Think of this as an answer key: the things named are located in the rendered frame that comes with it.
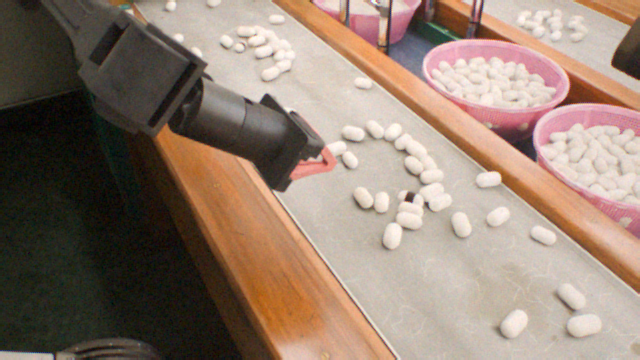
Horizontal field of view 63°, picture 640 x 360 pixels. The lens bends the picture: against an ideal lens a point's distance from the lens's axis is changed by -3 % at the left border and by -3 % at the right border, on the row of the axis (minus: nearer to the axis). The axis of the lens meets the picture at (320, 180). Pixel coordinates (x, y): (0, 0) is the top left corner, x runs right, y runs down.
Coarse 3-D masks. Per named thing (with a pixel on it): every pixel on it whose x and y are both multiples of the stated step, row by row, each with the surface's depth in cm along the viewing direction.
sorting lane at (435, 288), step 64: (192, 0) 132; (256, 64) 106; (320, 64) 106; (320, 128) 89; (384, 128) 89; (320, 192) 76; (384, 192) 76; (448, 192) 76; (512, 192) 76; (320, 256) 67; (384, 256) 67; (448, 256) 67; (512, 256) 67; (576, 256) 67; (384, 320) 60; (448, 320) 59
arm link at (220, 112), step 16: (208, 80) 48; (192, 96) 47; (208, 96) 47; (224, 96) 48; (240, 96) 50; (176, 112) 48; (192, 112) 47; (208, 112) 47; (224, 112) 48; (240, 112) 49; (176, 128) 48; (192, 128) 47; (208, 128) 48; (224, 128) 48; (240, 128) 49; (208, 144) 50; (224, 144) 50
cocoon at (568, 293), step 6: (564, 288) 61; (570, 288) 60; (564, 294) 60; (570, 294) 60; (576, 294) 60; (564, 300) 61; (570, 300) 60; (576, 300) 59; (582, 300) 59; (570, 306) 60; (576, 306) 59; (582, 306) 59
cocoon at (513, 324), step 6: (510, 312) 59; (516, 312) 58; (522, 312) 58; (510, 318) 57; (516, 318) 57; (522, 318) 57; (504, 324) 57; (510, 324) 57; (516, 324) 57; (522, 324) 57; (504, 330) 57; (510, 330) 56; (516, 330) 56; (510, 336) 57
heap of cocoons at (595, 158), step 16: (576, 128) 88; (592, 128) 88; (608, 128) 88; (560, 144) 85; (576, 144) 84; (592, 144) 85; (608, 144) 85; (624, 144) 86; (560, 160) 82; (576, 160) 83; (592, 160) 82; (608, 160) 82; (624, 160) 81; (576, 176) 79; (592, 176) 78; (608, 176) 79; (624, 176) 79; (608, 192) 76; (624, 192) 76; (624, 224) 73
